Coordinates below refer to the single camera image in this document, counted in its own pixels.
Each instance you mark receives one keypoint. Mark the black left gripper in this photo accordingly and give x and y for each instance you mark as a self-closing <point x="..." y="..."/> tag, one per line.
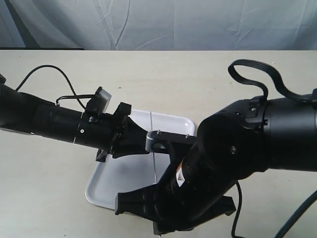
<point x="101" y="130"/>

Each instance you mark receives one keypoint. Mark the thin metal skewer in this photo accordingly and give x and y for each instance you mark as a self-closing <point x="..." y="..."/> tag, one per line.
<point x="153" y="155"/>

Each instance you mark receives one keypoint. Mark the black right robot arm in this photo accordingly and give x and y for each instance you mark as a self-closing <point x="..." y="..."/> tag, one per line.
<point x="244" y="138"/>

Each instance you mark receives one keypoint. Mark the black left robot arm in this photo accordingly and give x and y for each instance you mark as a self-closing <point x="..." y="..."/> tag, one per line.
<point x="27" y="114"/>

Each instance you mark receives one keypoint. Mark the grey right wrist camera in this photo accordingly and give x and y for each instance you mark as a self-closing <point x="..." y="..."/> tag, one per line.
<point x="174" y="144"/>

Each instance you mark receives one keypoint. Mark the white plastic tray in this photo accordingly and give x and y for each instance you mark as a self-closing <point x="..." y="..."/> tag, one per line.
<point x="133" y="172"/>

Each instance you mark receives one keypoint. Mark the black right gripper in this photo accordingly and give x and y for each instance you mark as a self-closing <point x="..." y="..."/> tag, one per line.
<point x="184" y="198"/>

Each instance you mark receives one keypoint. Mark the white backdrop curtain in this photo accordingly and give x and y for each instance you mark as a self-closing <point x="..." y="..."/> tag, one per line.
<point x="159" y="25"/>

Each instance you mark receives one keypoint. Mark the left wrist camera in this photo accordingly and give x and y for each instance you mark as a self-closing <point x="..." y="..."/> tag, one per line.
<point x="99" y="102"/>

